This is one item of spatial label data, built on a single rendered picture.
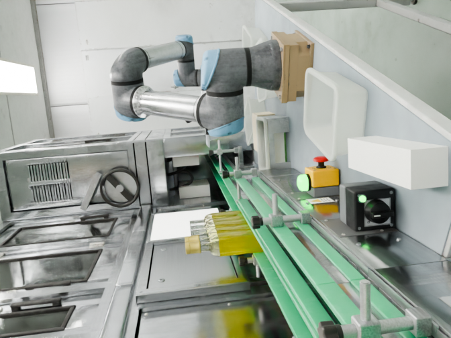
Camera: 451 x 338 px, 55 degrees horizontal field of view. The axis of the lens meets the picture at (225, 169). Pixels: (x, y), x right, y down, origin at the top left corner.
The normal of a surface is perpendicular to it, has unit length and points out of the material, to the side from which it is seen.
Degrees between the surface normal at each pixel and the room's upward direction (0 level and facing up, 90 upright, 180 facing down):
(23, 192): 90
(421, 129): 0
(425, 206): 0
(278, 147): 90
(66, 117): 90
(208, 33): 91
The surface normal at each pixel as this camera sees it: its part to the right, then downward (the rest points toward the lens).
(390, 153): -0.99, 0.09
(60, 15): 0.11, 0.16
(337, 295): -0.07, -0.98
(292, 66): 0.13, 0.49
